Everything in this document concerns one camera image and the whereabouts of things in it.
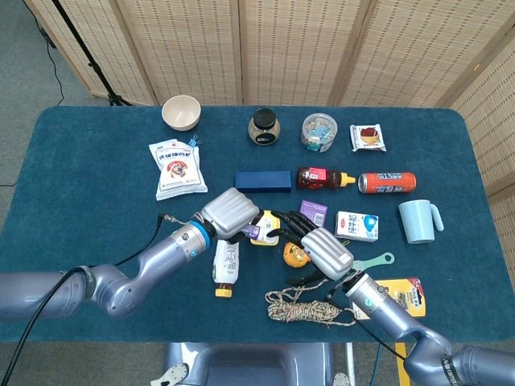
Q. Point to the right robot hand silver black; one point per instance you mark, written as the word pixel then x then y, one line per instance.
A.
pixel 328 253

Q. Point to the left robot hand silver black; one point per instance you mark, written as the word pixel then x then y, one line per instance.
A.
pixel 231 211

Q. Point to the purple toothpaste tube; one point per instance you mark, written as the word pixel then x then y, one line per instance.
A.
pixel 251 231

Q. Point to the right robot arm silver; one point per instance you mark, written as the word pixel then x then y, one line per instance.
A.
pixel 386 305

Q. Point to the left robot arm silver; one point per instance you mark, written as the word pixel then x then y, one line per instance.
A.
pixel 120 281

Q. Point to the white tea bottle yellow cap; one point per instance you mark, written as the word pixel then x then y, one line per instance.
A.
pixel 227 265

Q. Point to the bear-shaped honey bottle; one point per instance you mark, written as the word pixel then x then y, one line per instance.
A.
pixel 318 179

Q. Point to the yellow tape measure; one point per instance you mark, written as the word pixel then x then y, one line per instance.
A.
pixel 293 257

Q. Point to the green container yellow lid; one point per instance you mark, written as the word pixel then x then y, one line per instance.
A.
pixel 265 220

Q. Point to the white blue milk carton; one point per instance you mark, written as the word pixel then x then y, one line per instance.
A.
pixel 356 227

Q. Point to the navy blue rectangular box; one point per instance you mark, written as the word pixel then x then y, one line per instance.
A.
pixel 261 181

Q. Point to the small purple carton box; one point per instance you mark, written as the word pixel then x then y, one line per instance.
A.
pixel 314 209

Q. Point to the mint green scrub brush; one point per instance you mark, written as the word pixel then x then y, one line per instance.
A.
pixel 374 261

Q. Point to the white printed pouch bag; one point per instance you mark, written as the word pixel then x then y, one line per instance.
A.
pixel 177 169

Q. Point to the blue binder clip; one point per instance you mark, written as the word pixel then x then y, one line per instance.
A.
pixel 193 140

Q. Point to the blister card hook package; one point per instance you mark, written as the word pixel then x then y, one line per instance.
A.
pixel 406 293

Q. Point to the glass jar black lid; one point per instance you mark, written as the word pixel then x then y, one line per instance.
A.
pixel 263 128

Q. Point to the orange soda can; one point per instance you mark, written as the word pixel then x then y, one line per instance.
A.
pixel 386 183

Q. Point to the light blue plastic mug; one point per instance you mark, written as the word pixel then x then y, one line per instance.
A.
pixel 416 221

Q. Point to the beige bowl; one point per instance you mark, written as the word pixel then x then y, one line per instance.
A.
pixel 181 112

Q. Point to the clear tub of coloured clips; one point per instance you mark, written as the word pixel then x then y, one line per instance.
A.
pixel 318 132

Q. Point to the white snack packet pudding picture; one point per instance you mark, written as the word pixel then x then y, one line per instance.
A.
pixel 368 138

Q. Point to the grey robot torso base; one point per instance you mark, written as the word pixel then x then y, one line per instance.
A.
pixel 249 362

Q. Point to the blue table cloth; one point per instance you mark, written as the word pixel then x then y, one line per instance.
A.
pixel 80 181

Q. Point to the woven bamboo folding screen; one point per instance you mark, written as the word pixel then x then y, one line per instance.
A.
pixel 281 48

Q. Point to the black tripod stand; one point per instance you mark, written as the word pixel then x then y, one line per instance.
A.
pixel 84 52

